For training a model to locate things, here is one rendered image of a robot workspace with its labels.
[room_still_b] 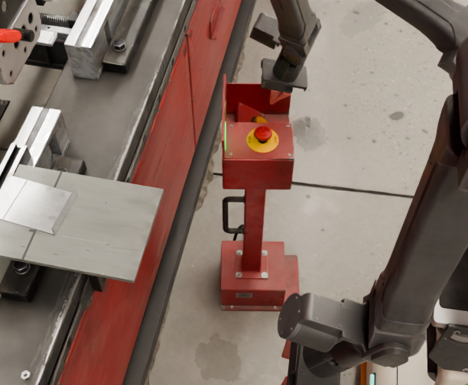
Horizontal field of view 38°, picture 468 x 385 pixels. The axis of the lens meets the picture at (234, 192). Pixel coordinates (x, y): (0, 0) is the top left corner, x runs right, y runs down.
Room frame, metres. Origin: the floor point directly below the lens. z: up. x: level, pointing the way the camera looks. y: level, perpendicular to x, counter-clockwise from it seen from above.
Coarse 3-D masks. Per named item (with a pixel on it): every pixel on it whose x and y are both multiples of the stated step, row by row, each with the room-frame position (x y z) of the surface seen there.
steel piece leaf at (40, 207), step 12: (24, 192) 0.65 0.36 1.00; (36, 192) 0.65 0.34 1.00; (48, 192) 0.65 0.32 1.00; (60, 192) 0.65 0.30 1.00; (72, 192) 0.64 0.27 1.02; (12, 204) 0.63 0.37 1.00; (24, 204) 0.63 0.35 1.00; (36, 204) 0.63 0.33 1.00; (48, 204) 0.63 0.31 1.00; (60, 204) 0.63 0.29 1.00; (72, 204) 0.63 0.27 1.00; (12, 216) 0.61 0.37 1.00; (24, 216) 0.61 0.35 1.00; (36, 216) 0.61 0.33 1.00; (48, 216) 0.61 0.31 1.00; (60, 216) 0.60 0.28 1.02; (36, 228) 0.58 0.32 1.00; (48, 228) 0.58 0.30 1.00
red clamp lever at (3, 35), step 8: (0, 32) 0.70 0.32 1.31; (8, 32) 0.72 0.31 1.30; (16, 32) 0.73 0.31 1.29; (24, 32) 0.76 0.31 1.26; (32, 32) 0.76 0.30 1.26; (0, 40) 0.70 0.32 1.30; (8, 40) 0.71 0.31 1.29; (16, 40) 0.73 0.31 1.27; (24, 40) 0.75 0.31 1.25; (32, 40) 0.76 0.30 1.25
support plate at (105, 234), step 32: (96, 192) 0.66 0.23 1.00; (128, 192) 0.66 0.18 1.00; (160, 192) 0.66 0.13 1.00; (0, 224) 0.59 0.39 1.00; (64, 224) 0.59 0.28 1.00; (96, 224) 0.59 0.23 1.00; (128, 224) 0.59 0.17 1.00; (0, 256) 0.53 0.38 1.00; (32, 256) 0.53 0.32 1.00; (64, 256) 0.53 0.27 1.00; (96, 256) 0.53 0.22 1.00; (128, 256) 0.53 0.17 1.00
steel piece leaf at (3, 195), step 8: (8, 184) 0.67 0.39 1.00; (16, 184) 0.67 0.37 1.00; (0, 192) 0.65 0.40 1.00; (8, 192) 0.65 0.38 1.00; (16, 192) 0.65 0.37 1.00; (0, 200) 0.64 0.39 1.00; (8, 200) 0.64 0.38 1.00; (0, 208) 0.62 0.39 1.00; (8, 208) 0.62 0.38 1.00; (0, 216) 0.61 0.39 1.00
